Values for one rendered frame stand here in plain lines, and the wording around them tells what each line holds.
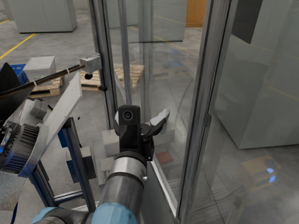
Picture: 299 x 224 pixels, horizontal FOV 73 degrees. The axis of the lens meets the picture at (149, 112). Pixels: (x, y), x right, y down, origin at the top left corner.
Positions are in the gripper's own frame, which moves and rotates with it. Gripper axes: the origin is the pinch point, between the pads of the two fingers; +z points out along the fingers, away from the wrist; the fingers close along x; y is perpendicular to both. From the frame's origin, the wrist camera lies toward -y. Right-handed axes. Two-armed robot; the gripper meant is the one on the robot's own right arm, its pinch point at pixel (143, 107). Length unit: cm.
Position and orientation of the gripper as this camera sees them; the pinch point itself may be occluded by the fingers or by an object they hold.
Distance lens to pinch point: 58.5
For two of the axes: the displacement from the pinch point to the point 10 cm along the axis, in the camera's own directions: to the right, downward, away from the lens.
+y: 1.3, 8.2, 5.5
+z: 1.3, -5.7, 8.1
